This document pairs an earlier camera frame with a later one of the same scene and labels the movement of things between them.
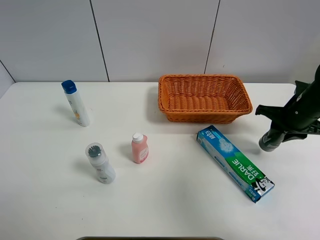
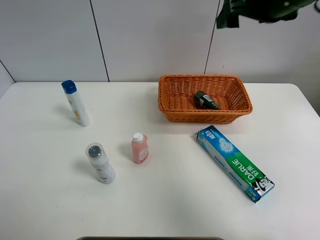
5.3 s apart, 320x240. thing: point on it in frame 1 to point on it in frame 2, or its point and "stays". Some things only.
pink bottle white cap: (139, 148) stays
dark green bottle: (271, 139) to (204, 101)
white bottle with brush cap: (97, 153) stays
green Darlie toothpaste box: (255, 184) stays
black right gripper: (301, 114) to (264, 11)
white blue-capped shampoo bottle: (70, 90) stays
